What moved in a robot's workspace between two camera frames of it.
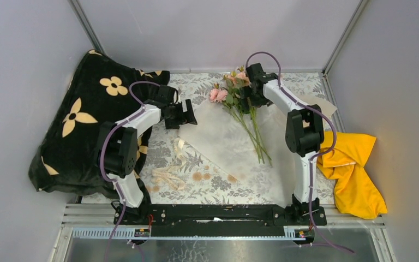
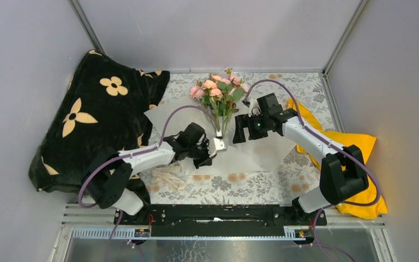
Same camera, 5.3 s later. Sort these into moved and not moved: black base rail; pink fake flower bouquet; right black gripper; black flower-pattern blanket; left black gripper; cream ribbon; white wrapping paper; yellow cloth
Moved: white wrapping paper; right black gripper; pink fake flower bouquet; left black gripper
Not moved: cream ribbon; black base rail; black flower-pattern blanket; yellow cloth
